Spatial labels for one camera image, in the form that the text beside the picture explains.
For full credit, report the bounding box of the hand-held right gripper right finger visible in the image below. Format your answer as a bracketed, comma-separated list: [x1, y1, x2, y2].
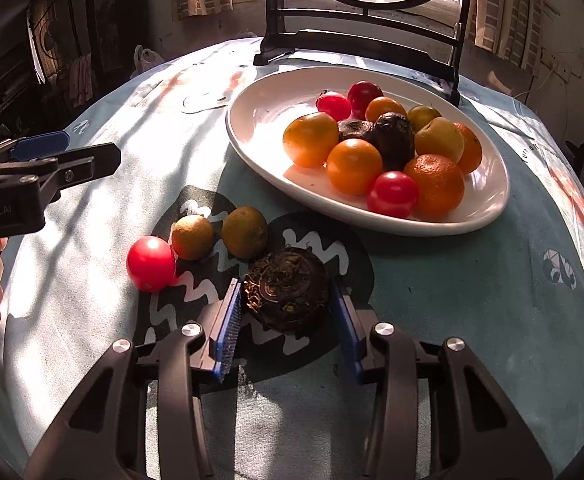
[329, 279, 555, 480]

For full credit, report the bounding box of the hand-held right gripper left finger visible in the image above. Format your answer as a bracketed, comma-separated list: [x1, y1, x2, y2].
[22, 279, 244, 480]

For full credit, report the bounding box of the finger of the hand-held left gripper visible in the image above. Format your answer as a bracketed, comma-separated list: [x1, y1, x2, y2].
[0, 131, 71, 166]
[0, 142, 122, 202]

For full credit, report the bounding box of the dark brown water chestnut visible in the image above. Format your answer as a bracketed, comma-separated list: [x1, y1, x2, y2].
[373, 112, 416, 172]
[242, 247, 332, 333]
[338, 119, 375, 145]

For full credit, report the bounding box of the small brown-green fruit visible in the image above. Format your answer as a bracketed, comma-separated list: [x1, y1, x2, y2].
[171, 215, 215, 261]

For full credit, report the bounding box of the small olive-green fruit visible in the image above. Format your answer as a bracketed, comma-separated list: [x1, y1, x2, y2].
[220, 206, 269, 259]

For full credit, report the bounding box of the small yellow-orange citrus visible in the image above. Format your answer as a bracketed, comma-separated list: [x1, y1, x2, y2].
[414, 116, 465, 163]
[365, 96, 408, 123]
[407, 104, 443, 133]
[326, 138, 384, 196]
[282, 112, 340, 169]

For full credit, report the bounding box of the large orange tangerine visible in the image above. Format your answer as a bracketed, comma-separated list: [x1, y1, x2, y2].
[403, 153, 466, 218]
[453, 122, 483, 175]

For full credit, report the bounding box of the white oval plate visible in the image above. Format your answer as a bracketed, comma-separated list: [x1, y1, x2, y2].
[225, 65, 510, 237]

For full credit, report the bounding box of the hanging cloth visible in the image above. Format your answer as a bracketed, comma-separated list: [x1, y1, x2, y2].
[68, 54, 94, 108]

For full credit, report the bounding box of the white plastic bag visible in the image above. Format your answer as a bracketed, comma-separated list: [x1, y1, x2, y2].
[131, 45, 167, 78]

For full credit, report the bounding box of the light blue printed tablecloth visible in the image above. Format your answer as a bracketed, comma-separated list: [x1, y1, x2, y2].
[0, 35, 584, 480]

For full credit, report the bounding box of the round painted screen on stand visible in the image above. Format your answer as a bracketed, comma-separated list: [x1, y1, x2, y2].
[253, 0, 475, 108]

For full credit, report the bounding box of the dark wall hanging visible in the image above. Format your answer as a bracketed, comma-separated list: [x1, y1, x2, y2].
[26, 0, 73, 86]

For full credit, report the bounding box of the dark framed wall picture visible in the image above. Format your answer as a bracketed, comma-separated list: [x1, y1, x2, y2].
[89, 0, 123, 76]

